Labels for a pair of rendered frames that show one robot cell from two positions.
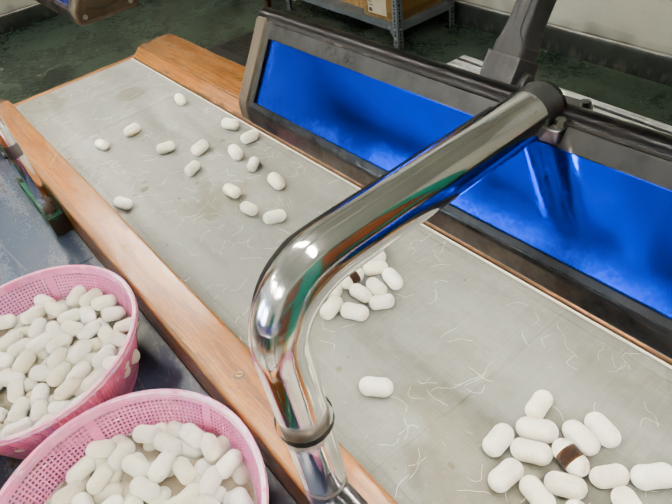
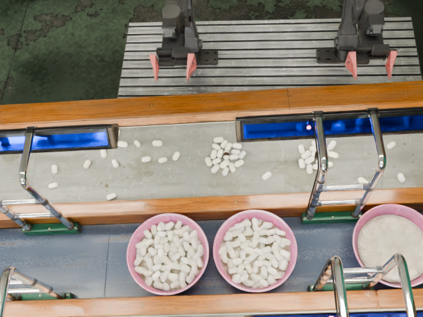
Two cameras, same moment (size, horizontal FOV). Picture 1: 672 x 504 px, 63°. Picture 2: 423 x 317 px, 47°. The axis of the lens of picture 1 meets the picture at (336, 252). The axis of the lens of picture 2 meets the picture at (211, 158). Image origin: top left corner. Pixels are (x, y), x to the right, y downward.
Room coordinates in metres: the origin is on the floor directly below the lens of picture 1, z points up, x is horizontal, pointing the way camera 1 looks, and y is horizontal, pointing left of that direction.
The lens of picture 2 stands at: (0.01, 0.59, 2.29)
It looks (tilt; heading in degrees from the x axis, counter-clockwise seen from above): 64 degrees down; 312
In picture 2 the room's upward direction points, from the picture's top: 10 degrees counter-clockwise
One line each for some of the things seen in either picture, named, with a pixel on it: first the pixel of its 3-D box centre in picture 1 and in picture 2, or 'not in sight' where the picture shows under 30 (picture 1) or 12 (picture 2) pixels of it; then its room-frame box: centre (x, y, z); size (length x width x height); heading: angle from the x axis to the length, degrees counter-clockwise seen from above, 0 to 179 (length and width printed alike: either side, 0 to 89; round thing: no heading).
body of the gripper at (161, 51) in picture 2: not in sight; (174, 48); (0.72, -0.12, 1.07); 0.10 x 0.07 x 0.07; 30
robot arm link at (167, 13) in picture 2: not in sight; (175, 16); (0.77, -0.21, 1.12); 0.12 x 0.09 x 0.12; 120
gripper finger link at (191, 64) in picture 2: not in sight; (183, 67); (0.66, -0.08, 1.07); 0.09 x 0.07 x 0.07; 120
